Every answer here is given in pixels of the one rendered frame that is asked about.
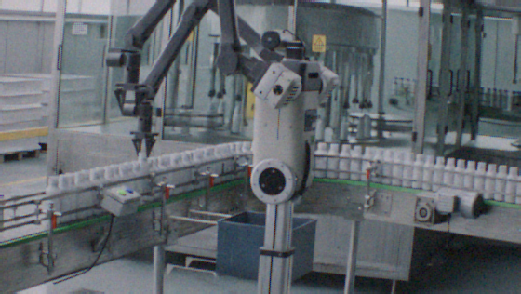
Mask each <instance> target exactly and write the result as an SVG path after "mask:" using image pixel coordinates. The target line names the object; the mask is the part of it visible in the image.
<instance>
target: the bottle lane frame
mask: <svg viewBox="0 0 521 294"><path fill-rule="evenodd" d="M235 188H236V181H232V182H228V183H224V184H222V185H218V186H216V187H212V188H210V194H209V206H210V207H211V210H210V211H209V212H213V213H220V214H227V215H228V203H229V192H231V191H234V190H235ZM198 198H200V200H201V201H200V205H201V206H202V207H204V206H205V203H206V190H202V191H199V192H196V193H194V192H192V193H188V194H184V195H181V196H177V197H174V198H171V199H168V200H166V209H165V219H166V220H167V214H170V213H171V216H173V217H180V218H186V219H193V220H201V221H203V220H204V218H200V217H199V216H198V215H197V213H196V212H190V217H189V218H187V207H190V208H191V209H192V210H197V209H199V208H200V211H204V209H203V208H201V207H200V206H198ZM153 211H155V212H156V213H155V218H156V219H158V220H161V214H162V208H161V201H159V202H155V203H151V204H150V205H146V206H142V207H138V208H137V210H136V212H134V213H132V214H128V215H123V216H120V217H118V216H116V220H115V223H114V234H115V235H116V240H115V241H114V247H115V252H114V255H113V256H110V255H109V252H108V250H107V247H105V248H104V250H103V251H102V254H101V256H100V258H99V259H98V262H97V263H96V264H95V265H94V267H95V266H100V265H102V264H104V263H105V262H111V261H114V260H116V259H122V258H123V257H125V256H128V255H132V254H135V253H137V252H140V251H142V250H143V251H144V250H146V249H149V248H151V247H155V246H160V245H162V244H165V243H166V242H167V235H166V236H165V238H164V239H161V238H160V236H159V232H156V231H155V230H154V229H153V224H154V222H155V229H156V230H160V229H161V225H160V224H159V221H157V220H154V217H153ZM175 222H176V223H177V224H178V228H179V233H178V239H179V238H181V237H184V236H186V235H188V234H195V233H197V232H200V231H203V230H205V229H206V228H209V227H212V226H213V227H215V226H217V225H216V224H209V223H208V224H207V225H205V224H204V223H203V222H195V221H188V220H179V219H175V218H171V223H169V224H172V223H175ZM109 224H110V215H107V216H104V217H98V218H96V219H93V220H88V221H81V222H78V223H76V224H73V225H67V226H62V227H61V228H58V229H53V252H54V253H55V254H56V258H55V264H54V265H55V266H56V271H54V272H53V276H52V275H48V271H47V267H43V265H42V263H40V257H41V254H44V253H43V252H42V251H40V242H42V241H44V245H43V248H44V252H48V231H46V232H44V233H43V232H41V233H39V234H34V235H28V236H23V238H20V239H18V238H17V239H15V240H12V241H8V242H4V243H0V294H15V293H19V292H22V291H23V290H27V289H30V288H31V287H38V286H39V285H44V284H46V283H47V282H52V281H54V280H56V279H61V278H63V277H65V276H67V275H71V274H75V273H79V272H82V271H84V270H86V269H89V268H90V267H91V266H92V265H93V263H94V262H95V260H96V259H97V258H98V256H99V254H100V252H96V253H94V245H93V244H94V240H96V239H98V238H100V237H101V236H102V235H103V234H102V233H101V225H104V231H105V230H106V229H107V228H108V225H109ZM169 224H166V231H167V227H168V225H169ZM43 263H44V264H45V265H48V259H47V254H44V262H43Z"/></svg>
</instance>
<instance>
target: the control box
mask: <svg viewBox="0 0 521 294"><path fill-rule="evenodd" d="M126 188H127V187H126V186H121V187H118V188H111V189H107V193H106V195H105V197H104V198H103V201H102V206H101V207H103V208H105V209H107V210H109V211H111V212H112V213H111V216H112V221H111V223H110V224H109V225H108V228H107V229H106V230H105V231H104V232H103V235H102V236H101V237H100V238H98V239H96V240H94V244H93V245H94V253H96V252H100V254H99V256H98V258H97V259H96V260H95V262H94V263H93V265H92V266H91V267H90V268H89V270H91V269H92V268H93V267H94V265H95V264H96V263H97V262H98V259H99V258H100V256H101V254H102V251H103V250H104V248H105V246H106V243H107V241H108V239H109V237H110V231H111V230H112V228H113V226H114V223H115V220H116V216H118V217H120V216H123V215H128V214H132V213H134V212H136V210H137V208H138V206H139V204H140V198H141V195H139V194H138V193H136V192H134V191H133V193H130V192H127V191H126V190H125V189H126ZM117 190H122V191H125V192H126V193H125V194H121V193H119V192H118V191H117ZM107 234H108V236H107V238H106V240H105V244H104V246H103V247H102V249H100V243H101V242H102V241H103V239H104V237H105V236H106V235H107ZM89 270H85V271H83V272H82V273H79V274H75V275H74V276H70V277H67V278H65V279H63V280H62V279H61V280H60V281H57V282H55V283H53V284H58V283H60V282H62V281H64V280H65V281H66V280H69V279H71V278H73V277H77V276H78V275H80V274H84V273H86V272H88V271H89Z"/></svg>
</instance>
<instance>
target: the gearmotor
mask: <svg viewBox="0 0 521 294"><path fill-rule="evenodd" d="M483 205H484V197H483V195H482V194H481V193H480V192H477V191H474V192H471V191H466V190H463V189H459V188H450V187H449V188H448V187H444V188H441V189H440V190H438V193H433V192H428V193H419V194H416V196H415V206H414V216H413V223H415V224H423V226H424V228H426V229H427V228H429V226H432V227H433V226H434V225H437V224H443V217H444V215H448V228H447V230H448V258H447V260H446V261H444V262H440V263H445V262H447V261H448V260H449V254H450V250H449V239H450V238H449V219H450V218H451V216H455V217H460V218H470V219H475V220H476V219H477V218H478V217H479V216H480V215H481V213H482V210H483Z"/></svg>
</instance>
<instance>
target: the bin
mask: <svg viewBox="0 0 521 294"><path fill-rule="evenodd" d="M190 212H196V213H203V214H210V215H218V216H224V217H226V218H223V219H221V220H218V221H217V222H214V221H206V220H193V219H186V218H180V217H173V216H171V213H170V214H167V224H169V223H171V218H175V219H179V220H183V221H195V222H203V223H209V224H216V225H218V235H217V249H216V260H215V261H211V260H204V259H198V258H192V257H187V261H186V267H182V266H177V265H170V264H168V265H167V274H169V273H170V271H171V269H172V268H173V267H178V268H182V269H189V270H195V271H201V272H207V273H213V274H220V275H227V276H232V277H239V278H246V279H257V280H259V271H260V259H261V254H259V248H260V247H262V246H264V235H265V222H266V214H265V213H259V212H251V211H244V212H242V213H239V214H236V215H227V214H220V213H213V212H205V211H200V210H192V209H191V208H190V207H187V218H189V217H190ZM317 223H318V220H317V219H309V218H303V217H295V216H292V229H291V242H290V246H291V247H294V248H296V252H295V254H294V255H293V264H292V269H291V278H290V283H291V282H293V281H295V280H296V279H298V278H300V277H301V276H303V275H305V274H308V273H309V272H310V271H312V270H313V260H314V237H315V230H316V224H317ZM192 260H200V261H211V262H215V265H216V272H212V271H207V270H201V269H195V268H189V267H188V265H189V263H190V262H191V261H192Z"/></svg>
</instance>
